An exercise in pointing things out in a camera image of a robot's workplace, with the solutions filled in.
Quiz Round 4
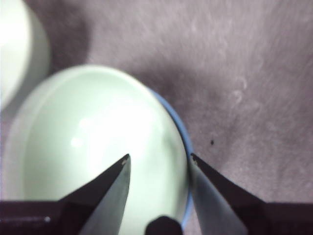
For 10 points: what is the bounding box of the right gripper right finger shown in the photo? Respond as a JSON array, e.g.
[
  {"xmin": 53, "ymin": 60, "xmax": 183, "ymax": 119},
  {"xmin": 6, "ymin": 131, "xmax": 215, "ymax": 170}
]
[{"xmin": 190, "ymin": 153, "xmax": 270, "ymax": 235}]

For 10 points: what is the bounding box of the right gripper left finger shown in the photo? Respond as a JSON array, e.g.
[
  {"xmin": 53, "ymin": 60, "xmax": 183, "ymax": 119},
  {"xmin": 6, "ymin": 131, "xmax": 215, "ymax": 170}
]
[{"xmin": 58, "ymin": 153, "xmax": 132, "ymax": 235}]

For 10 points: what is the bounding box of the green ribbed bowl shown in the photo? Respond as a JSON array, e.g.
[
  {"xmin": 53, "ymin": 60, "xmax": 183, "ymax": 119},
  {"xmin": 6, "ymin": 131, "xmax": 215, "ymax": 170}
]
[
  {"xmin": 0, "ymin": 0, "xmax": 52, "ymax": 110},
  {"xmin": 1, "ymin": 64, "xmax": 189, "ymax": 228}
]

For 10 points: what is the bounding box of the blue ribbed bowl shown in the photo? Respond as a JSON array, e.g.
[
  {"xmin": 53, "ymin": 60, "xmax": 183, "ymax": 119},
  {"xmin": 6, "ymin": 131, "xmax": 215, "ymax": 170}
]
[{"xmin": 148, "ymin": 88, "xmax": 194, "ymax": 227}]

